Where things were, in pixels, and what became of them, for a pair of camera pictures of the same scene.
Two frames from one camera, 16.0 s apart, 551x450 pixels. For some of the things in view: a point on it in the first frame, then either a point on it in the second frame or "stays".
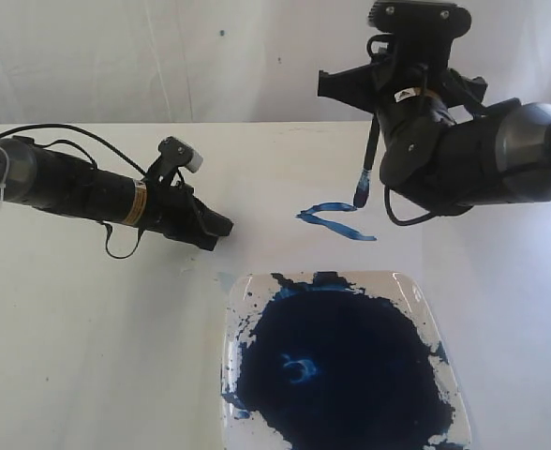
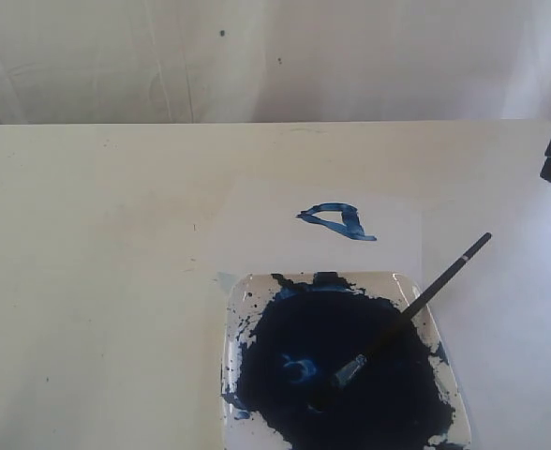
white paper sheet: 296,226 stays
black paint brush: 363,187 to 353,368
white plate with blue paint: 336,360 stays
